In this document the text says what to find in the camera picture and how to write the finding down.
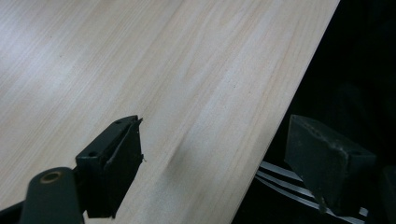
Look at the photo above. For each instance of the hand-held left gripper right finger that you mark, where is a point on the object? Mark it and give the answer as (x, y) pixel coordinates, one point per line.
(320, 161)

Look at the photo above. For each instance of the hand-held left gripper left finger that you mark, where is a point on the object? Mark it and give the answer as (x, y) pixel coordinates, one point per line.
(116, 168)

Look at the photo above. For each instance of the metal frame rails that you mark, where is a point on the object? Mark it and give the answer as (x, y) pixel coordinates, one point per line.
(289, 183)

